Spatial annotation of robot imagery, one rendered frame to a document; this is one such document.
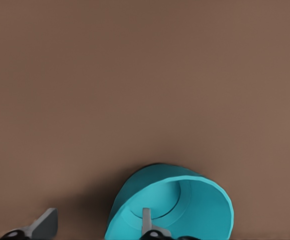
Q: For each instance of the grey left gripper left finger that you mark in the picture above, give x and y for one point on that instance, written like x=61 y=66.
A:
x=43 y=224

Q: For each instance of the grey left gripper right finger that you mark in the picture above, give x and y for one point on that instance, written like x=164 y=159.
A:
x=147 y=223

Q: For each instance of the teal cup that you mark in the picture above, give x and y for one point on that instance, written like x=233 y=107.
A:
x=199 y=207

